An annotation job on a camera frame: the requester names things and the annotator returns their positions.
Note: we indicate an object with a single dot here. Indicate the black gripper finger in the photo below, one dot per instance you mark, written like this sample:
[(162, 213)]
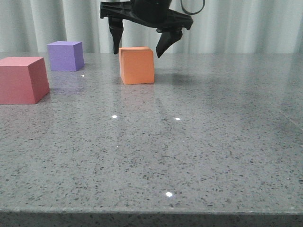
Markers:
[(166, 40), (116, 30)]

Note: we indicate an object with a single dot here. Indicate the red foam cube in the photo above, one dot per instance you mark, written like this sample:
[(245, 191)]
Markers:
[(23, 80)]

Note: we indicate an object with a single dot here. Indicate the orange foam cube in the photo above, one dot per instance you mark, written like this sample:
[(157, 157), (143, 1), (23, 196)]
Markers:
[(136, 65)]

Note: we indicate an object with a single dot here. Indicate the purple foam cube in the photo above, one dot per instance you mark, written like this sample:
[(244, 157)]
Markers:
[(66, 56)]

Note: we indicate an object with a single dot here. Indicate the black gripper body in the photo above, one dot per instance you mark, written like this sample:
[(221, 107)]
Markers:
[(150, 13)]

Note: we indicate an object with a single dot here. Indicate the pale green curtain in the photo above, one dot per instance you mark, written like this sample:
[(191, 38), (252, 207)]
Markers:
[(220, 26)]

